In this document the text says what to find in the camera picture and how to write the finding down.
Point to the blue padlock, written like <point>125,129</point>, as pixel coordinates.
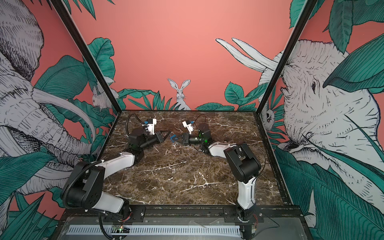
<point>173,138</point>

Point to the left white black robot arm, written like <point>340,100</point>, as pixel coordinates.
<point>84,187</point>

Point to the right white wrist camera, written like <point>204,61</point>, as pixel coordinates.
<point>189,126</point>

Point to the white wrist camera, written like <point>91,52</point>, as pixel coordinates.
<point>149,126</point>
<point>189,126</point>

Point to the black front mounting rail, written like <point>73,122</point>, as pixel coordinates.
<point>229,213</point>

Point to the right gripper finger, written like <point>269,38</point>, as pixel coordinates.
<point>183,142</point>
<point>182,137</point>

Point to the right black frame post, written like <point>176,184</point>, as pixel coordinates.
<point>298,29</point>

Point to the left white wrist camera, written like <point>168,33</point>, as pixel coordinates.
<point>149,126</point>

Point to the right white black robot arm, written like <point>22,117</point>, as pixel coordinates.
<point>242,161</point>

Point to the small green circuit board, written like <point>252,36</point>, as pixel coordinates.
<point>121,229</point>

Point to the black frame post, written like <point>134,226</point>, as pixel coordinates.
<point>298,29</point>
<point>84,49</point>

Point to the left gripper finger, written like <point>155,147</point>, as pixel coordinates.
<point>163,139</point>
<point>165,134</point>

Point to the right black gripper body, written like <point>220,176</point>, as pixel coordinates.
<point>196,140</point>

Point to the left black frame post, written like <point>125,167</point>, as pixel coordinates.
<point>84,49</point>

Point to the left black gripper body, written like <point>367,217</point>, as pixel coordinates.
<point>151,141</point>

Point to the white perforated cable tray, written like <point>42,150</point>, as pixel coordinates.
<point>141,230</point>

